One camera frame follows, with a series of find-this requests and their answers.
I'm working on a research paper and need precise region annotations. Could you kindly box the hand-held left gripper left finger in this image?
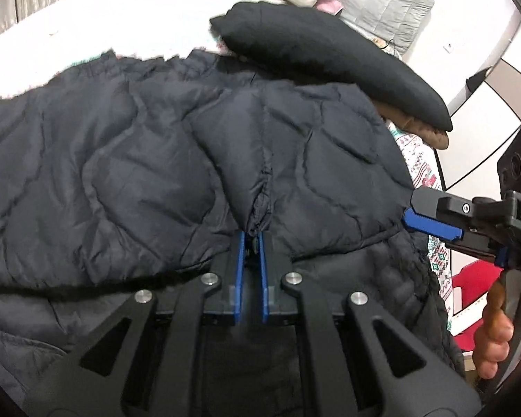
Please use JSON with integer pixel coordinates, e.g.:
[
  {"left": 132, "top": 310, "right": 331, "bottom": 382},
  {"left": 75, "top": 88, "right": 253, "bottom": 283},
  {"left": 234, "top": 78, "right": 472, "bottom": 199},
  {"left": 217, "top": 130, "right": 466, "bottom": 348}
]
[{"left": 24, "top": 230, "right": 247, "bottom": 417}]

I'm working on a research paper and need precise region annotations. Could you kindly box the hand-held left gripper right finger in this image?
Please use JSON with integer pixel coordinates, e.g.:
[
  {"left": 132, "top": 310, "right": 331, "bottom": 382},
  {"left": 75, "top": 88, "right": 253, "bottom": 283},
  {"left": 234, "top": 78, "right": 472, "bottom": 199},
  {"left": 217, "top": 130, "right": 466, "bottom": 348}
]
[{"left": 258, "top": 230, "right": 482, "bottom": 417}]

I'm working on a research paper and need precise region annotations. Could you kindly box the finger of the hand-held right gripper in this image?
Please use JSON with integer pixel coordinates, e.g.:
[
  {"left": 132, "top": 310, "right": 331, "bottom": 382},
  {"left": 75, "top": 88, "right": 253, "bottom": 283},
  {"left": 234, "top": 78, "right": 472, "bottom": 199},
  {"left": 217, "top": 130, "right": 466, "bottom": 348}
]
[{"left": 402, "top": 188, "right": 478, "bottom": 241}]

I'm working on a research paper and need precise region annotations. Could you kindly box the black quilted puffer jacket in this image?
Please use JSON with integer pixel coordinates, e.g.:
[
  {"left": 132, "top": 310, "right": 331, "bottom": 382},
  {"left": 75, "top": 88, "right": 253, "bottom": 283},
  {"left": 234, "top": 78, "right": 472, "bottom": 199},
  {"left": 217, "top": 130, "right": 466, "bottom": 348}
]
[{"left": 0, "top": 49, "right": 466, "bottom": 417}]

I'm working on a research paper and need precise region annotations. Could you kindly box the person's right hand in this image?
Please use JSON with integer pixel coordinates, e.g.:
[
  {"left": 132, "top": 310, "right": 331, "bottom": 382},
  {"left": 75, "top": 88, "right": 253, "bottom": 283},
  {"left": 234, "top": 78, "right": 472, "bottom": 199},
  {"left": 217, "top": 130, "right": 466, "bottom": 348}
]
[{"left": 472, "top": 279, "right": 515, "bottom": 379}]

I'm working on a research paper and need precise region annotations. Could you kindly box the brown folded garment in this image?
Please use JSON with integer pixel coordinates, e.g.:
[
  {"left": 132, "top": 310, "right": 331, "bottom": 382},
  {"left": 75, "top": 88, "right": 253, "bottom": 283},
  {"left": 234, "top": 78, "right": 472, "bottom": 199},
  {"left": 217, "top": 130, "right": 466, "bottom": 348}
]
[{"left": 373, "top": 99, "right": 450, "bottom": 150}]

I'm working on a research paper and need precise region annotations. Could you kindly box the white wardrobe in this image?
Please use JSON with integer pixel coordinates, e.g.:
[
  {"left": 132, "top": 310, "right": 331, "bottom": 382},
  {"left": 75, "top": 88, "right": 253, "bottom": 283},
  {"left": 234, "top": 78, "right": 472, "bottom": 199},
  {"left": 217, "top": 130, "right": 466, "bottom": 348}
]
[{"left": 432, "top": 16, "right": 521, "bottom": 192}]

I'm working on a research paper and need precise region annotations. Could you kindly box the black folded garment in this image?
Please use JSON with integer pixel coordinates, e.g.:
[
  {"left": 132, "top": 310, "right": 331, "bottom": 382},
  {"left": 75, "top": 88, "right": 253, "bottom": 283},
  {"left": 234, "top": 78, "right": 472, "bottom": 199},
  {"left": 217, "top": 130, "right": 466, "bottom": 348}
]
[{"left": 209, "top": 2, "right": 454, "bottom": 133}]

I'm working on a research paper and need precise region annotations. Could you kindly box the grey quilted blanket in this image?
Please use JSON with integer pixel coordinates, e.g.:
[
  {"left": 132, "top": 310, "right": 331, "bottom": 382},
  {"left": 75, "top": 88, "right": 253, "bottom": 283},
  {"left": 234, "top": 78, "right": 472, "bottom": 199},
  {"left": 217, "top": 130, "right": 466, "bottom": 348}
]
[{"left": 338, "top": 0, "right": 436, "bottom": 55}]

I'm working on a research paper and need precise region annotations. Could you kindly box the pink cloth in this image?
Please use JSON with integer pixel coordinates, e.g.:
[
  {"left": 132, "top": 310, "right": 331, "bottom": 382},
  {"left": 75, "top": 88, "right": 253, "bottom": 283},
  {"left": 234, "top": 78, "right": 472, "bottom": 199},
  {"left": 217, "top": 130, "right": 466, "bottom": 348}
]
[{"left": 314, "top": 0, "right": 345, "bottom": 16}]

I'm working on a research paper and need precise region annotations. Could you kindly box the patterned white bed sheet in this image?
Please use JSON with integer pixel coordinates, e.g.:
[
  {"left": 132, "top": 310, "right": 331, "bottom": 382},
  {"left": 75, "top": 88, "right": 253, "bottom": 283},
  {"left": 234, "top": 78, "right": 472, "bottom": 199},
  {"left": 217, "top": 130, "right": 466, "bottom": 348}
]
[{"left": 0, "top": 0, "right": 454, "bottom": 335}]

